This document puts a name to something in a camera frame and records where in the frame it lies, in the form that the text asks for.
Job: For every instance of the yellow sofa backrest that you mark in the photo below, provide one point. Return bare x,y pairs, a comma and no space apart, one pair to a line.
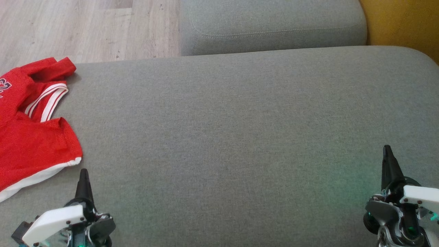
404,24

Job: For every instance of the red shorts white stripe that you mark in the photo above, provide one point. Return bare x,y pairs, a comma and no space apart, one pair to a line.
34,147

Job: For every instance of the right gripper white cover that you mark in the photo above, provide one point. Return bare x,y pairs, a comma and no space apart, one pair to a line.
411,212

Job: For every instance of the small grey sofa cushion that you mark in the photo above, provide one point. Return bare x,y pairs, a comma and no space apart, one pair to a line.
267,24

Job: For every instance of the large grey sofa seat cushion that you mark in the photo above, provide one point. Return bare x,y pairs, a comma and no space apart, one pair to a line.
223,137

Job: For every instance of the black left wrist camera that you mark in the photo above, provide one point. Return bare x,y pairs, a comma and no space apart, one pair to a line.
21,231

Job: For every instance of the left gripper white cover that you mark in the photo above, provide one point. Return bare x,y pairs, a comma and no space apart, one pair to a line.
55,219

